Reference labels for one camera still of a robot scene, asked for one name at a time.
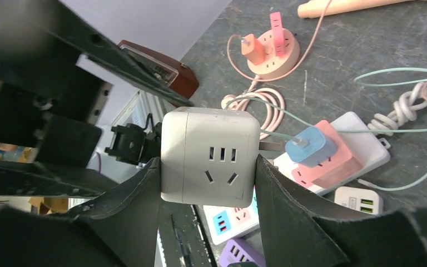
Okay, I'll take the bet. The white cable plug bundle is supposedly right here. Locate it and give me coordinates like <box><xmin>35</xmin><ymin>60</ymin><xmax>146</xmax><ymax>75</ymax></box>
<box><xmin>368</xmin><ymin>82</ymin><xmax>427</xmax><ymax>136</ymax></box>

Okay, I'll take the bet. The white usb power strip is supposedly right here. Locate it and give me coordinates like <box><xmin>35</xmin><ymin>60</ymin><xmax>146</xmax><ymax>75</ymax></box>
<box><xmin>334</xmin><ymin>186</ymin><xmax>383</xmax><ymax>215</ymax></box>

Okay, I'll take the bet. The round pink socket hub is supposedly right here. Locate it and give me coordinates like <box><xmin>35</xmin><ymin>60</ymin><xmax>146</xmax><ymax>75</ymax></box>
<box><xmin>247</xmin><ymin>28</ymin><xmax>300</xmax><ymax>80</ymax></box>

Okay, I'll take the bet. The pink coiled hub cable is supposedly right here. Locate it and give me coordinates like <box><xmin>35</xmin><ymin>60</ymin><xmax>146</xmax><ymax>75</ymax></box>
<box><xmin>221</xmin><ymin>75</ymin><xmax>286</xmax><ymax>141</ymax></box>

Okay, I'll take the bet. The mint green usb cable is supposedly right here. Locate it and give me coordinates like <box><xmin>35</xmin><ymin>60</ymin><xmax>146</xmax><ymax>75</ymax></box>
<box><xmin>224</xmin><ymin>67</ymin><xmax>427</xmax><ymax>192</ymax></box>

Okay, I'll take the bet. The salmon usb charger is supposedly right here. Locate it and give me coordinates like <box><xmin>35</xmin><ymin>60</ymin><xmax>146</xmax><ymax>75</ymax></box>
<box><xmin>241</xmin><ymin>33</ymin><xmax>265</xmax><ymax>66</ymax></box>

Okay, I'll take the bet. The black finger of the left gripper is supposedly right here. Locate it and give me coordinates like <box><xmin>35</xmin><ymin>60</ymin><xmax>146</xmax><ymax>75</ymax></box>
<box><xmin>0</xmin><ymin>161</ymin><xmax>118</xmax><ymax>197</ymax></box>
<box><xmin>40</xmin><ymin>1</ymin><xmax>193</xmax><ymax>107</ymax></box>

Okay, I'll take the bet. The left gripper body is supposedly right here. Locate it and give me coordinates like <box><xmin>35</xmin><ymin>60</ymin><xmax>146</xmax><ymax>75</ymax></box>
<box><xmin>0</xmin><ymin>1</ymin><xmax>112</xmax><ymax>168</ymax></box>

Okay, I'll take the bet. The pink cube socket adapter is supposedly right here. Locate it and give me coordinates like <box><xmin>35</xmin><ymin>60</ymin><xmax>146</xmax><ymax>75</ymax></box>
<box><xmin>291</xmin><ymin>120</ymin><xmax>363</xmax><ymax>189</ymax></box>

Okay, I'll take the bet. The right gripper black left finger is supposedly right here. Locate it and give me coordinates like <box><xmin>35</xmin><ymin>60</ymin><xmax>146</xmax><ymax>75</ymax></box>
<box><xmin>0</xmin><ymin>157</ymin><xmax>161</xmax><ymax>266</ymax></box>

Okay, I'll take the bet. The blue usb charger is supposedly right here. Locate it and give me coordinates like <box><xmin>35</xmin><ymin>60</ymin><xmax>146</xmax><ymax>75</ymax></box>
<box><xmin>285</xmin><ymin>126</ymin><xmax>337</xmax><ymax>168</ymax></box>

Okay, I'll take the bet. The purple power strip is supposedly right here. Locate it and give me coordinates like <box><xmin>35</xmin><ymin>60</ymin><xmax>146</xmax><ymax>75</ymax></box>
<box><xmin>219</xmin><ymin>239</ymin><xmax>266</xmax><ymax>267</ymax></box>

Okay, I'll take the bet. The thin pink usb cable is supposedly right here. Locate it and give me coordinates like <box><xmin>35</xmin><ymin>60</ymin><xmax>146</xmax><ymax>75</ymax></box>
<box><xmin>226</xmin><ymin>0</ymin><xmax>427</xmax><ymax>110</ymax></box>

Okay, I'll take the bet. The brown wooden metronome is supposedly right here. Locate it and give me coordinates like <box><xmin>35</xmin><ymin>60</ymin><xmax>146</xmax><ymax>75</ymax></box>
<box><xmin>118</xmin><ymin>40</ymin><xmax>199</xmax><ymax>98</ymax></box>

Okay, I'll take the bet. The coral plug adapter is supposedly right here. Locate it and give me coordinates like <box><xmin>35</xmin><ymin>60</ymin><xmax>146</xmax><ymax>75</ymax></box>
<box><xmin>270</xmin><ymin>12</ymin><xmax>285</xmax><ymax>57</ymax></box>

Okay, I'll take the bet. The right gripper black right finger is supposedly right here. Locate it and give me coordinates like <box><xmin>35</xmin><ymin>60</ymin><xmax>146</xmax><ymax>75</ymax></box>
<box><xmin>255</xmin><ymin>156</ymin><xmax>427</xmax><ymax>266</ymax></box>

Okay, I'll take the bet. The white cube adapter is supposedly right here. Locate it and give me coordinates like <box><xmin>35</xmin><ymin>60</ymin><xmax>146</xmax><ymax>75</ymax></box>
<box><xmin>161</xmin><ymin>107</ymin><xmax>260</xmax><ymax>207</ymax></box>

